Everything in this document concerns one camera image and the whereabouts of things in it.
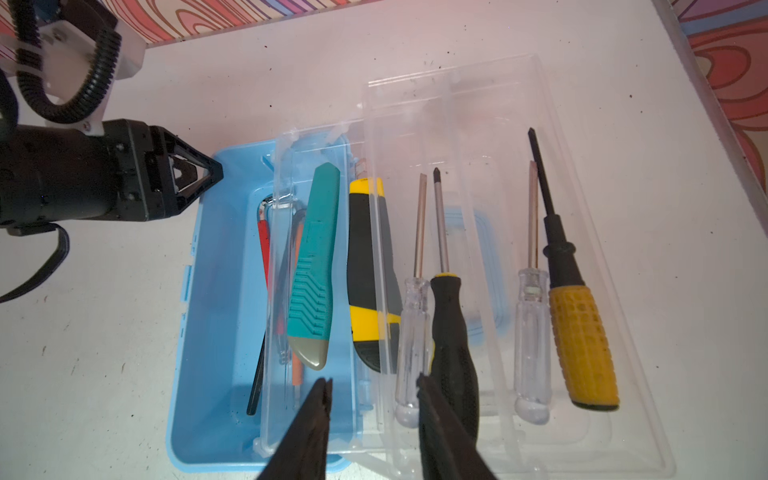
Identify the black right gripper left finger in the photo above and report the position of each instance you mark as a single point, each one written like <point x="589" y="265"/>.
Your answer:
<point x="302" y="453"/>

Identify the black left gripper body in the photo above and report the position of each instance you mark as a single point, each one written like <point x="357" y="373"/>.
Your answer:
<point x="53" y="174"/>

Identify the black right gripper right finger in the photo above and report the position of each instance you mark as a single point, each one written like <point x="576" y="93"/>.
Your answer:
<point x="446" y="449"/>

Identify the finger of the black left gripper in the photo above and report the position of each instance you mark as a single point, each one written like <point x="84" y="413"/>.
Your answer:
<point x="180" y="174"/>

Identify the black yellow grip screwdriver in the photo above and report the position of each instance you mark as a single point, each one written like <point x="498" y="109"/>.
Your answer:
<point x="452" y="365"/>

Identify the black hex key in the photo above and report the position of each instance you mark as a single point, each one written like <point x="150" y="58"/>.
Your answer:
<point x="257" y="385"/>

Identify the red hex key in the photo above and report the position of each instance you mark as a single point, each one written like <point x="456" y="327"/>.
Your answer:
<point x="265" y="237"/>

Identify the clear handle short screwdriver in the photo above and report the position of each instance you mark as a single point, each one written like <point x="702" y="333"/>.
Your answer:
<point x="412" y="350"/>

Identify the yellow handle screwdriver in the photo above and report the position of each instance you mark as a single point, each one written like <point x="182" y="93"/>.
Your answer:
<point x="580" y="338"/>

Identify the yellow black utility knife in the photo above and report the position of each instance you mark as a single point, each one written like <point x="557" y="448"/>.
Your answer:
<point x="361" y="287"/>

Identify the teal utility knife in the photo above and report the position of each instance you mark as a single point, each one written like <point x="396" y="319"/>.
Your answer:
<point x="311" y="304"/>

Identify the blue plastic tool box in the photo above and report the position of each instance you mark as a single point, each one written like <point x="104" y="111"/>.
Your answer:
<point x="471" y="122"/>

